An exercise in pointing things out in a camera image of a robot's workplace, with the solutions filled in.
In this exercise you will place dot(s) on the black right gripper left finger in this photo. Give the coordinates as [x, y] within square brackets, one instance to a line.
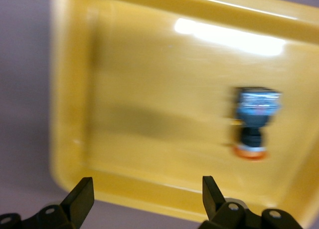
[77, 204]

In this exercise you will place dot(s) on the yellow cap push button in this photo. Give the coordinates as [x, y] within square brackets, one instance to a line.
[256, 109]

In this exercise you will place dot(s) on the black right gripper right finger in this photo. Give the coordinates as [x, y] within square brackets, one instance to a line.
[214, 204]

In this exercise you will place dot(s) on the yellow plastic tray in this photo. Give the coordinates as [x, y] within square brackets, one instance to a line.
[162, 89]

